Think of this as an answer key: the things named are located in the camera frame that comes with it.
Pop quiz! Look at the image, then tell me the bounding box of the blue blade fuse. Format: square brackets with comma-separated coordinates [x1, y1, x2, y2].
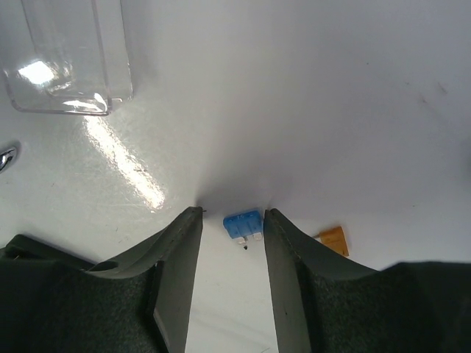
[223, 209, 263, 249]

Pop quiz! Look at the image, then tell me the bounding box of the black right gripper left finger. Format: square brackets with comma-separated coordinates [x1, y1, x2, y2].
[88, 207, 203, 352]

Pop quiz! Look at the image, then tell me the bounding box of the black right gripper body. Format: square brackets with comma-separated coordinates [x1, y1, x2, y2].
[1, 235, 95, 272]

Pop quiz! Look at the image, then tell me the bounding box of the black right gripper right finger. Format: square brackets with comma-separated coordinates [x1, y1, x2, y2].
[263, 209, 381, 352]

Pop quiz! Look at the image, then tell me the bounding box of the orange blade fuse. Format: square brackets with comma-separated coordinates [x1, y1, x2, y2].
[314, 226, 350, 257]

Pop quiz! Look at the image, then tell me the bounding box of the silver open-end wrench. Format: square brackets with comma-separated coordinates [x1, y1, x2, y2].
[0, 140, 21, 173]

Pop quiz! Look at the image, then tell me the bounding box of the clear plastic fuse box cover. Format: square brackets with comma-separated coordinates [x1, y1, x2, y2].
[1, 1, 133, 116]

